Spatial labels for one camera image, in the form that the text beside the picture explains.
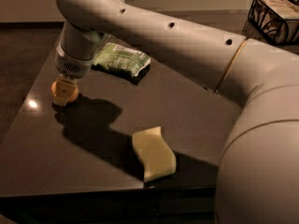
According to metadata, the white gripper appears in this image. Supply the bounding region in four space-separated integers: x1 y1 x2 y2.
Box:
52 44 94 107

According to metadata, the orange fruit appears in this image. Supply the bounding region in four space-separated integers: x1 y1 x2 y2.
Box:
50 80 79 105

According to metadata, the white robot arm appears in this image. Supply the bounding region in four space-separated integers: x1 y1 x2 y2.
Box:
56 0 299 224

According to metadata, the yellow wavy sponge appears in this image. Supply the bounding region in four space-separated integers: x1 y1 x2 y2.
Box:
133 127 177 183

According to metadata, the green snack bag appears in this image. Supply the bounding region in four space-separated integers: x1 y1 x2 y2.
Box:
93 43 150 77

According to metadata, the black wire basket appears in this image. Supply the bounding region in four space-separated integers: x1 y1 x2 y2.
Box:
248 0 299 46

